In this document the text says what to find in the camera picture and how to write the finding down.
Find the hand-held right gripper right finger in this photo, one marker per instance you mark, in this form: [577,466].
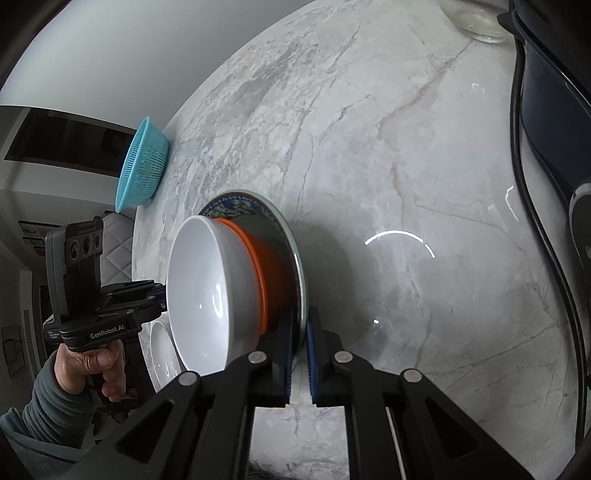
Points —
[315,360]

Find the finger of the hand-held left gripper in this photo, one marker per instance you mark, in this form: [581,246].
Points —
[138,290]
[152,308]

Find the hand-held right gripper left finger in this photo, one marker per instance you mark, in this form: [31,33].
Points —
[287,360]

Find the deep white plate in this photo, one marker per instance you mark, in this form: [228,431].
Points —
[161,350]

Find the small white bowl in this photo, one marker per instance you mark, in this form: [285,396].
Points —
[198,286]

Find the orange bowl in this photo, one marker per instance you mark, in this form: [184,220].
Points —
[272,272]

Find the blue floral ceramic bowl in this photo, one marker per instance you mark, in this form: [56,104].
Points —
[231,203]

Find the person's left forearm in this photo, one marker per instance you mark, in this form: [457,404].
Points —
[46,415]

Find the person's left hand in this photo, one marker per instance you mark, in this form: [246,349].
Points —
[87,367]

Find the grey quilted chair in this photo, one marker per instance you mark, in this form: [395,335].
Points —
[117,254]

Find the blue plastic colander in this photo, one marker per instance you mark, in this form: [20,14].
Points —
[138,170]

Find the dark blue appliance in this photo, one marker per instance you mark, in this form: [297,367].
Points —
[554,115]

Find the clear glass jar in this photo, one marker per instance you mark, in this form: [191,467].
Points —
[475,27]

